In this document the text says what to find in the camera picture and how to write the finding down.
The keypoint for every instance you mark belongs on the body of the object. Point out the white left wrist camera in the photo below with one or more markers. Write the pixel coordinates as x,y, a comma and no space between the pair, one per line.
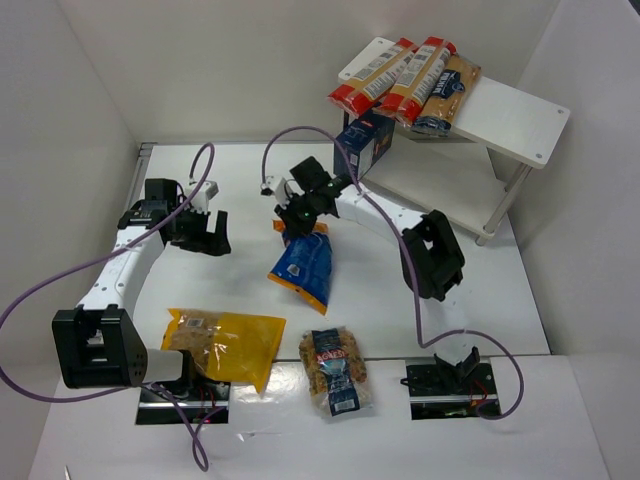
199,202

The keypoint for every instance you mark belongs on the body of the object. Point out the red spaghetti pack left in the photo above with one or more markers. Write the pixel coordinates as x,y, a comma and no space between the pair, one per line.
369,84

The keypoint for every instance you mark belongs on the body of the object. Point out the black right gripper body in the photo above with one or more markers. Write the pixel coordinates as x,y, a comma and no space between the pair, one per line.
296,218

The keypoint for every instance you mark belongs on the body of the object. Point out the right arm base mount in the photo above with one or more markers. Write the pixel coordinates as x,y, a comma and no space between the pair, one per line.
430,398

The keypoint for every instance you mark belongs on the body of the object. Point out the red spaghetti pack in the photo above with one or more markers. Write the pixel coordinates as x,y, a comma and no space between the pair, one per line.
369,84
407,97

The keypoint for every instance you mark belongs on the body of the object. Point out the clear fusilli pasta bag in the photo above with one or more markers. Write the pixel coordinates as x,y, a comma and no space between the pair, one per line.
336,371

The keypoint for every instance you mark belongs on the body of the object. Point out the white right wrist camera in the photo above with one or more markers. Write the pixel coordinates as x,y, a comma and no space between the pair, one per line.
278,188

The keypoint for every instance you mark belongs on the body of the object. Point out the dark blue spaghetti pack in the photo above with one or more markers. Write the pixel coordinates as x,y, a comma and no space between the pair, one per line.
452,89

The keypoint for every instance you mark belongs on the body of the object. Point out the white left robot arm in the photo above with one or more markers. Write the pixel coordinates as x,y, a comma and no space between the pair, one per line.
96,342

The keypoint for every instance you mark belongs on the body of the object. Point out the red spaghetti pack middle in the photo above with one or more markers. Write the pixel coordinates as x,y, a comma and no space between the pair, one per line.
407,97

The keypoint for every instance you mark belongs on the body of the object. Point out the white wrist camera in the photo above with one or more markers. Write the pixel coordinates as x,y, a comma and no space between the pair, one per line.
278,188
199,202

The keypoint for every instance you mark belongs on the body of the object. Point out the blue orange pasta bag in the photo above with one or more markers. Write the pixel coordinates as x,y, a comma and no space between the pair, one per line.
305,265

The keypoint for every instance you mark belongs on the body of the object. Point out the yellow pasta bag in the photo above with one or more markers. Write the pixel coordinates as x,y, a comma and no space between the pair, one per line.
225,346

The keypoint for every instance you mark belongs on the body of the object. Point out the white two-tier shelf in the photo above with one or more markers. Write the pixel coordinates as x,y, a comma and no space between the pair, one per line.
474,176

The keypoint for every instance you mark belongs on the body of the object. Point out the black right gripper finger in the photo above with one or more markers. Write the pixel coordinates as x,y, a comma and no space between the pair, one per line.
286,234
308,226

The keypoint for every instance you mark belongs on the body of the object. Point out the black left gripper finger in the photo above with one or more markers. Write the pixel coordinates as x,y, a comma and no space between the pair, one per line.
218,243
191,245

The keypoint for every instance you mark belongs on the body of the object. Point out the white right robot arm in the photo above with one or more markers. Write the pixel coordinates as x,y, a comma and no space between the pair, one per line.
431,258

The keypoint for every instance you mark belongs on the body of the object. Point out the dark blue pasta box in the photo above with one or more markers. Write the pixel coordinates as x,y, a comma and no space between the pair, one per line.
366,140

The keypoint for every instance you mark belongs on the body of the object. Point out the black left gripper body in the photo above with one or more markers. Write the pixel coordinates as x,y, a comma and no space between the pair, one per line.
198,232

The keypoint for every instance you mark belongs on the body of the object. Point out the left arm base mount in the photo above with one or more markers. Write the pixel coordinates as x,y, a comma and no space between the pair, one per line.
208,403

